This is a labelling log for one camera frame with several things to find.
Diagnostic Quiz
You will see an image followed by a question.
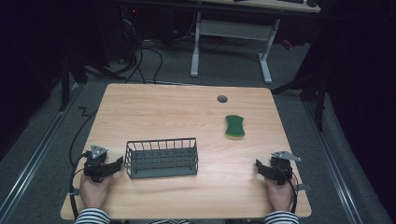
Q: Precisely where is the person's left hand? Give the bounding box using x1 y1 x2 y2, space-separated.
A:
78 173 114 210

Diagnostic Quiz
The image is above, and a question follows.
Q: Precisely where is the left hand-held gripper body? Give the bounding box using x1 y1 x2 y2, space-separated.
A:
82 144 109 183

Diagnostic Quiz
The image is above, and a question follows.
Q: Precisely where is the green sponge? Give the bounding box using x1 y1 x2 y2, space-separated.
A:
224 114 246 140

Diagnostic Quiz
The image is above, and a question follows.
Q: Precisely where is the dark computer tower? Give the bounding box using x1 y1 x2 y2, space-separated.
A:
96 4 144 68

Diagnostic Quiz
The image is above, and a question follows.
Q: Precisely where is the person's striped shirt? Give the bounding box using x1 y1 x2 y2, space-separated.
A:
148 218 194 224

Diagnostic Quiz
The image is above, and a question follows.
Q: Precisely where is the white-framed wooden desk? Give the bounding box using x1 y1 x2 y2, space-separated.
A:
190 0 322 86

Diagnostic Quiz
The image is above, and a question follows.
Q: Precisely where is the grey floor rail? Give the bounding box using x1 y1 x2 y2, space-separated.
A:
0 82 82 218
303 101 365 224

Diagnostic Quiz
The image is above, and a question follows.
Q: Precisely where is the grey wire basket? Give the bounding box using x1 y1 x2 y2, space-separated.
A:
123 137 200 180

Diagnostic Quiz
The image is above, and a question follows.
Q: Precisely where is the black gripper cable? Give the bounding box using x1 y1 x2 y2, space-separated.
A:
68 106 98 219
273 160 300 215

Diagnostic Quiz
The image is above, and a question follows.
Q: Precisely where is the black floor cable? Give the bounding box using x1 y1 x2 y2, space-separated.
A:
83 38 164 85

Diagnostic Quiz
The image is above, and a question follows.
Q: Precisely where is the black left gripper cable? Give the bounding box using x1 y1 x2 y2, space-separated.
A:
68 106 98 219

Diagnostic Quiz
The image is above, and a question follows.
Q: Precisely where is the person's right hand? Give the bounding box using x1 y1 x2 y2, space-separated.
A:
264 175 297 213

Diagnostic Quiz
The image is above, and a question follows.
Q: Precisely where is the black metal stand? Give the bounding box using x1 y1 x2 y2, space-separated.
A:
271 71 331 133
58 55 89 113

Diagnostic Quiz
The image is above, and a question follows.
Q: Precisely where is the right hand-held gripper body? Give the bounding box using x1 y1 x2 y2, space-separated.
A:
268 150 303 187

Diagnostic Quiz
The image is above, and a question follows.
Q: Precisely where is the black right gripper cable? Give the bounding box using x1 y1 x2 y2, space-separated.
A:
273 160 300 215

